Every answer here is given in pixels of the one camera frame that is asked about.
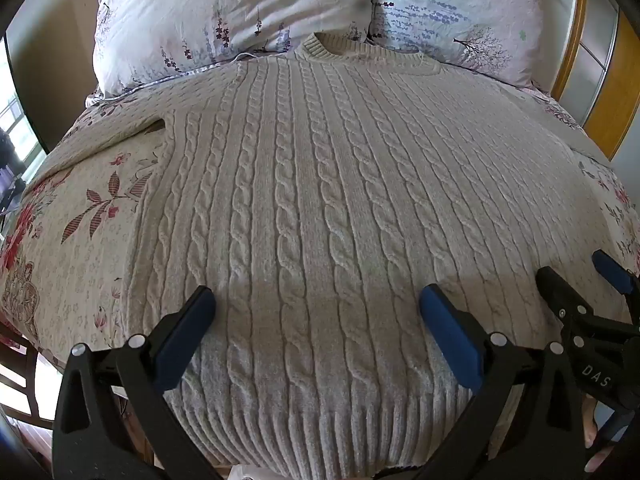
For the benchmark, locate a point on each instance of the floral bed sheet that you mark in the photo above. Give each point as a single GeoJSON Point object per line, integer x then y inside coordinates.
{"type": "Point", "coordinates": [75, 240]}

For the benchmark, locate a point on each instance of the dark wooden chair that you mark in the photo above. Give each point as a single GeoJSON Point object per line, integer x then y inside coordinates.
{"type": "Point", "coordinates": [25, 375]}

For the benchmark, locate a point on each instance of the person's right hand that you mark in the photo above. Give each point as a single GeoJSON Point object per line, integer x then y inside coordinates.
{"type": "Point", "coordinates": [591, 427]}

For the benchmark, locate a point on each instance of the pink floral pillow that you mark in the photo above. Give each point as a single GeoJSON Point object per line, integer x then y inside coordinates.
{"type": "Point", "coordinates": [225, 20]}

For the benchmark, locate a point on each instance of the lavender print pillow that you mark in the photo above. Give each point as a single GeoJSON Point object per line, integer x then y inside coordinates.
{"type": "Point", "coordinates": [460, 15]}

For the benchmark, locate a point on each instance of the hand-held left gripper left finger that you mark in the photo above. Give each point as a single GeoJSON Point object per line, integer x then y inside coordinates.
{"type": "Point", "coordinates": [186, 332]}

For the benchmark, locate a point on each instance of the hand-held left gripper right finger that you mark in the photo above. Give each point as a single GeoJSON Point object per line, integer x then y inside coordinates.
{"type": "Point", "coordinates": [452, 332]}

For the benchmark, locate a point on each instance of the window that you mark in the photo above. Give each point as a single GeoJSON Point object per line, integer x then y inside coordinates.
{"type": "Point", "coordinates": [15, 125]}

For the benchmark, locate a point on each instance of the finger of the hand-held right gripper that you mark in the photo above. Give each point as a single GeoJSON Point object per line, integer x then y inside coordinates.
{"type": "Point", "coordinates": [614, 272]}
{"type": "Point", "coordinates": [559, 292]}

